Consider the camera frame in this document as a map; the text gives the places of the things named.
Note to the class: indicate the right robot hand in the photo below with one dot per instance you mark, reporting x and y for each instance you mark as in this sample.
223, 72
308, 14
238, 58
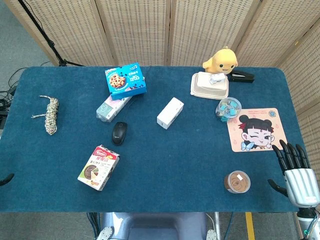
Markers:
298, 182

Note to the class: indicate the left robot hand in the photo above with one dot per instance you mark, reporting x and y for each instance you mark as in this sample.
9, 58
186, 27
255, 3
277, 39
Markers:
5, 178

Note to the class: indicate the black computer mouse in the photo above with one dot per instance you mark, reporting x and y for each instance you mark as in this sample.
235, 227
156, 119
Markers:
119, 133

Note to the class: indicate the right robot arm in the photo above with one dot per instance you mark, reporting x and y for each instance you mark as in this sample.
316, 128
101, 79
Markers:
308, 220

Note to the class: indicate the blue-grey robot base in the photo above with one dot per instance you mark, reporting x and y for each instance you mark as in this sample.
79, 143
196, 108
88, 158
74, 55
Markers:
160, 227

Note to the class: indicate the cartoon girl mouse pad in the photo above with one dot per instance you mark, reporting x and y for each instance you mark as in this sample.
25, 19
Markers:
275, 125

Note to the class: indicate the brown round lidded cup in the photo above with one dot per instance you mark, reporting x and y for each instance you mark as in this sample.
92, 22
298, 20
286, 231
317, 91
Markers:
237, 182

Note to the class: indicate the silver table leg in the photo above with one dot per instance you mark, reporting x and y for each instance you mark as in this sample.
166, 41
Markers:
217, 225

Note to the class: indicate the red white biscuit box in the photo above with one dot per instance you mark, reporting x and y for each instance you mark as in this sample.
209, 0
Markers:
97, 170

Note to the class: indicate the clear jar of binder clips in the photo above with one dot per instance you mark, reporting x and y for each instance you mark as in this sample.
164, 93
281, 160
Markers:
228, 108

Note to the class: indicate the black stapler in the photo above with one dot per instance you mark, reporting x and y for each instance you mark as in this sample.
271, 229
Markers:
242, 76

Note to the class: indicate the plastic-wrapped white tissue pack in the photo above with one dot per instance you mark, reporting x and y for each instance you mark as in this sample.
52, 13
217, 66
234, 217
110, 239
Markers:
107, 110

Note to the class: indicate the small white cube box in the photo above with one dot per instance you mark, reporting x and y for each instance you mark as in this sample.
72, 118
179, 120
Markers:
217, 78

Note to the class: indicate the beige lidded food container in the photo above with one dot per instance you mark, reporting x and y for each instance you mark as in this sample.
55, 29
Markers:
205, 88

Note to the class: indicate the blue table cloth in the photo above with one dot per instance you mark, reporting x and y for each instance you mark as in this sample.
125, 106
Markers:
160, 162

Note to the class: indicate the black tripod stand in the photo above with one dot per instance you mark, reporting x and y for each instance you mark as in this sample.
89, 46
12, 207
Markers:
51, 43

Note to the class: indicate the yellow plush toy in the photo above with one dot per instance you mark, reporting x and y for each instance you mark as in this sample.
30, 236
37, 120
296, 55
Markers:
222, 61

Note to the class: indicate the white rectangular carton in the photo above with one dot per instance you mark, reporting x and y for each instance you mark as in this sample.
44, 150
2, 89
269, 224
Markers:
170, 112

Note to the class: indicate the blue cookie box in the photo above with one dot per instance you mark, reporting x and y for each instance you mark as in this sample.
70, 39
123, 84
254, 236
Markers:
125, 80

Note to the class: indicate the woven folding screen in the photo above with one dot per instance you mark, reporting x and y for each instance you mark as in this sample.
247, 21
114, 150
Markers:
135, 30

